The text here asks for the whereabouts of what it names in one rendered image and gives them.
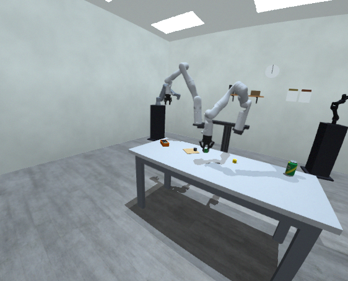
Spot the green drink can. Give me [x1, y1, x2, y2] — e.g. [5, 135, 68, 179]
[285, 160, 298, 176]

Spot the tan square mat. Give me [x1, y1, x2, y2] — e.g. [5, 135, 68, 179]
[183, 148, 200, 154]

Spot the orange pocket multimeter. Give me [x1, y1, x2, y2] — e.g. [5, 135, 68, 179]
[160, 140, 169, 147]

